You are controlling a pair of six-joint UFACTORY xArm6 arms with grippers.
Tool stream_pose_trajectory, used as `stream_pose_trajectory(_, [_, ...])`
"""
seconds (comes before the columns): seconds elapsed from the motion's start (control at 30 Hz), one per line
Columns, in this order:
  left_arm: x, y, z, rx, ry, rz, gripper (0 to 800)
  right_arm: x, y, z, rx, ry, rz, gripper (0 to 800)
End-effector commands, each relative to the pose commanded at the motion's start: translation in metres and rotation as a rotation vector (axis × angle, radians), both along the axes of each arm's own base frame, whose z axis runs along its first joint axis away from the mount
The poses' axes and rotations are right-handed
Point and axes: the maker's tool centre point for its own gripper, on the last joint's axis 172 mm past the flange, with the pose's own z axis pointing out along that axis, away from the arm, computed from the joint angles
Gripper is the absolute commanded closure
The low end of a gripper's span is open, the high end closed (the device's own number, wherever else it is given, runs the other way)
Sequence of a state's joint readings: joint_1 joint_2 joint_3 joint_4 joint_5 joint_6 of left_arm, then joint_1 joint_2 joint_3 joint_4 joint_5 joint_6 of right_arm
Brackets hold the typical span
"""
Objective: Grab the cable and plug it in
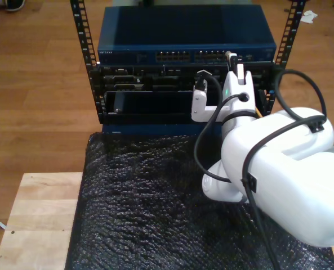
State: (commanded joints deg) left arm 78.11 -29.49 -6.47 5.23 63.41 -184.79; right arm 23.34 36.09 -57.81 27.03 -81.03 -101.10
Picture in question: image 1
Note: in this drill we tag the person's dark shoe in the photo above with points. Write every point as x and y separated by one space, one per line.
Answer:
14 4

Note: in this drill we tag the blue network switch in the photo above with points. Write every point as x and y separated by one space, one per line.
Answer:
183 28

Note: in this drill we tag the black rack drawer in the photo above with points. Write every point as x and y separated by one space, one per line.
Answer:
155 107

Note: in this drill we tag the black rack server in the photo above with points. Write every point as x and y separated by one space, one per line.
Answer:
155 78

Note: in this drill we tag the blue base plate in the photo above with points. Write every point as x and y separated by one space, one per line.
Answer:
155 128

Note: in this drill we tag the black bubble mat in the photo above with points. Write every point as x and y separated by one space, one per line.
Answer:
127 211

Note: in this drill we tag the white crumpled paper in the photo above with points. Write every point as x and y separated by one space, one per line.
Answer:
309 17

